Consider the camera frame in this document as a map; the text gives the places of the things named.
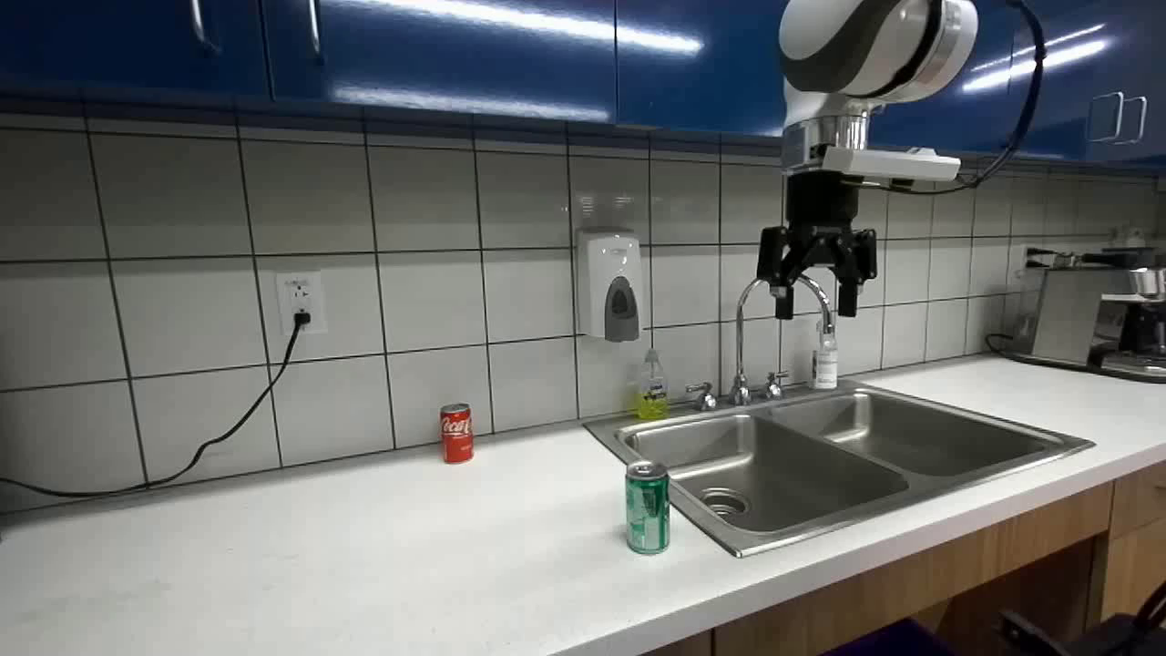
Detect black chair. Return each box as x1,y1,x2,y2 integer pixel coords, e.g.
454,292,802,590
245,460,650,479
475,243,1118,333
995,581,1166,656

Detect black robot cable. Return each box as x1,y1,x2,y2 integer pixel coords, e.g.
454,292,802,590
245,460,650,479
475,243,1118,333
892,0,1048,202

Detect chrome gooseneck faucet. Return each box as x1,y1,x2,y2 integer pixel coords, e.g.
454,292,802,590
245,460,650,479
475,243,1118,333
683,275,843,416

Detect white wall soap dispenser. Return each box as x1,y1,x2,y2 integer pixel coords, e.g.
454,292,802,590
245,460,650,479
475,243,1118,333
577,232,646,342

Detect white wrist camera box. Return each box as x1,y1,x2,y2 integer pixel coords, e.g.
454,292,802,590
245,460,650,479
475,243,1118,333
819,145,961,184

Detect wooden lower cabinets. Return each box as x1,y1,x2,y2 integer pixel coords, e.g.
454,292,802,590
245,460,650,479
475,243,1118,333
654,462,1166,656

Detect black power cord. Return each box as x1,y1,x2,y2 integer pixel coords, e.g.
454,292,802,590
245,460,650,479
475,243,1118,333
0,310,317,503

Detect silver coffee machine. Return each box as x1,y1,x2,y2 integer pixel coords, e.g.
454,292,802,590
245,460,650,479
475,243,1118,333
989,248,1166,382

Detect clear hand soap bottle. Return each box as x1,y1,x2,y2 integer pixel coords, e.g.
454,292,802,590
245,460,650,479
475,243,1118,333
814,327,843,389

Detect red soda can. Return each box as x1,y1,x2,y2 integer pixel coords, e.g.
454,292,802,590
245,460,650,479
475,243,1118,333
440,404,475,462

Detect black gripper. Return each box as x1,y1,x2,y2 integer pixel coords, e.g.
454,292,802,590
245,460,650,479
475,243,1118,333
758,172,877,320

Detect blue upper cabinets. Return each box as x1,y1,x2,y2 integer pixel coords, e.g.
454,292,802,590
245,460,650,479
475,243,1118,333
0,0,1166,172

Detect stainless steel double sink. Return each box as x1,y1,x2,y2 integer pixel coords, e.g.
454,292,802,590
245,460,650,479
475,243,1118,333
590,385,1087,559

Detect green dish soap bottle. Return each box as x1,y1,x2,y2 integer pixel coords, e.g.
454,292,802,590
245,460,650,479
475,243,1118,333
624,351,669,423

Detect green soda can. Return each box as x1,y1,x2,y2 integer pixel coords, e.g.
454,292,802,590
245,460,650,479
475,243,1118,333
626,460,669,554

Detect white wall outlet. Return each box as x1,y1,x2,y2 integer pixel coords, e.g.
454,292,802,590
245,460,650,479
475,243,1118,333
276,270,329,336

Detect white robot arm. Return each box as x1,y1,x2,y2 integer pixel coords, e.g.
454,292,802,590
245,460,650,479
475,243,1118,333
758,0,979,320

